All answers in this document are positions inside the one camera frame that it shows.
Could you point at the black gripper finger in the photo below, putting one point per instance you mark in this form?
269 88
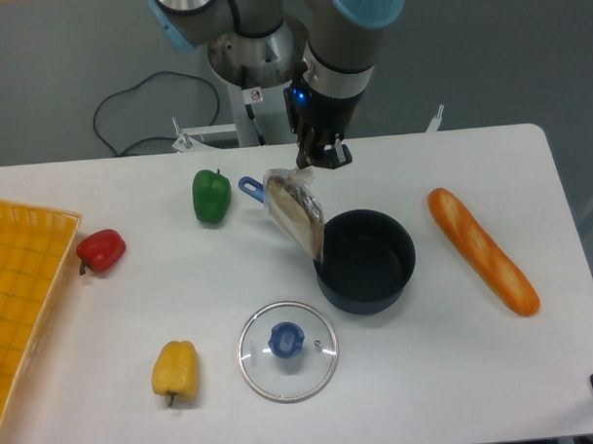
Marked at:
334 154
310 148

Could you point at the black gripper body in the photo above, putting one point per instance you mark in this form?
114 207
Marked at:
314 116

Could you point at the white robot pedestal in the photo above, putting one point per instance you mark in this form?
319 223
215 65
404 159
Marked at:
256 61

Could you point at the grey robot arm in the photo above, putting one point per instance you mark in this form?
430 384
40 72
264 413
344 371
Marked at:
308 79

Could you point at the glass lid with blue knob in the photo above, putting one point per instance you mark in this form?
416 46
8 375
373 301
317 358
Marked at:
287 352

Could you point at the dark pot with blue handle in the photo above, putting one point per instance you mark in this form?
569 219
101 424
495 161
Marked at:
368 257

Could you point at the red bell pepper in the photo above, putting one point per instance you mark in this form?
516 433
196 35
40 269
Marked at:
100 251

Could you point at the yellow woven basket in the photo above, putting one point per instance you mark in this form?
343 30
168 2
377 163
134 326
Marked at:
35 243

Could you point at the yellow bell pepper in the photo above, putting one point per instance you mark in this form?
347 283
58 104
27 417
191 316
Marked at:
176 372

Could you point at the bagged toast slice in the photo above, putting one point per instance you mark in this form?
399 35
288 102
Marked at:
295 208

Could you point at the green bell pepper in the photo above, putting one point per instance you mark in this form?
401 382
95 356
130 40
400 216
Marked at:
211 192

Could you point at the orange baguette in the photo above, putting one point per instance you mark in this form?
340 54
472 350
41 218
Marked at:
481 253

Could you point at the white table bracket right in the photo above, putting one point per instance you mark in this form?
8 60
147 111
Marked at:
436 121

